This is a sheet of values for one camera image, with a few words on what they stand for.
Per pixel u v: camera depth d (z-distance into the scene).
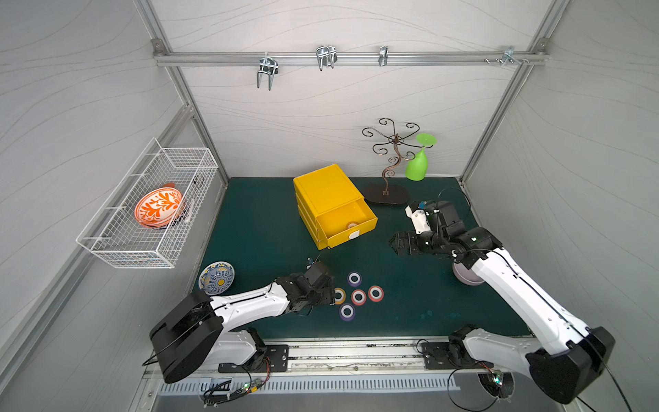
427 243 0.63
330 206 0.83
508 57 0.77
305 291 0.66
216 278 0.88
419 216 0.68
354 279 0.89
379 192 1.13
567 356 0.37
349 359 0.75
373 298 0.86
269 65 0.78
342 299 0.85
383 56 0.78
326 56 0.77
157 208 0.67
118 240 0.60
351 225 0.85
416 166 0.95
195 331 0.42
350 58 0.78
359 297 0.85
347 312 0.82
